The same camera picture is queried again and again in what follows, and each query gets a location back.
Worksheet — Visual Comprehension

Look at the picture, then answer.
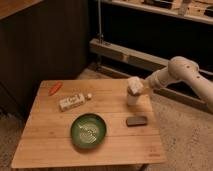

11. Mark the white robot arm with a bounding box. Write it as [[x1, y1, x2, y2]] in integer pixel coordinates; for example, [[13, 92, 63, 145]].
[[144, 56, 213, 112]]

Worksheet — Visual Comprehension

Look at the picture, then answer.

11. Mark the dark rectangular sponge block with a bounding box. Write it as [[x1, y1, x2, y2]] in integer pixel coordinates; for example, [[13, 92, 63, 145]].
[[126, 116, 148, 127]]

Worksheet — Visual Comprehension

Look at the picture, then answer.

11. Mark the wooden shelf beam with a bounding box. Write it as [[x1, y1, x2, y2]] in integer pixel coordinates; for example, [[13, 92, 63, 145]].
[[89, 38, 213, 113]]

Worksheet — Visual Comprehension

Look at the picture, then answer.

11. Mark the wooden low table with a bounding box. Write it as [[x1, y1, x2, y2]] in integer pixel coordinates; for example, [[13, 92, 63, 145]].
[[11, 78, 167, 170]]

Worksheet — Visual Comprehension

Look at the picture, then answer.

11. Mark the green bowl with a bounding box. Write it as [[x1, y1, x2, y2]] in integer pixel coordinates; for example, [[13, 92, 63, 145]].
[[70, 113, 107, 149]]

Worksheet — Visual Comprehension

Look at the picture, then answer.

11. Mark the white labelled bottle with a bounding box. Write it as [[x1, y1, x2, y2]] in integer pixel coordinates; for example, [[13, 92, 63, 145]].
[[59, 93, 92, 112]]

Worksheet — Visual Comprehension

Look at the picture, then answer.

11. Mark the orange carrot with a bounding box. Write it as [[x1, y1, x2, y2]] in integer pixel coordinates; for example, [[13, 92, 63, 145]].
[[49, 82, 62, 96]]

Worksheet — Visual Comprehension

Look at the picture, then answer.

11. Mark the upper shelf with clutter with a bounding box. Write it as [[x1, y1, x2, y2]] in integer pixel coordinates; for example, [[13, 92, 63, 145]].
[[101, 0, 213, 25]]

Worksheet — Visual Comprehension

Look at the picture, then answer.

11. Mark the dark wooden cabinet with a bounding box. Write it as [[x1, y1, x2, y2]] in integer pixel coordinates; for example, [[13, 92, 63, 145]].
[[0, 0, 89, 117]]

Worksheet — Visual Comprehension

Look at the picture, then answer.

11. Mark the metal shelf post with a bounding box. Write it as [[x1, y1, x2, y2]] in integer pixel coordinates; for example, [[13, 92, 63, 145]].
[[97, 0, 103, 43]]

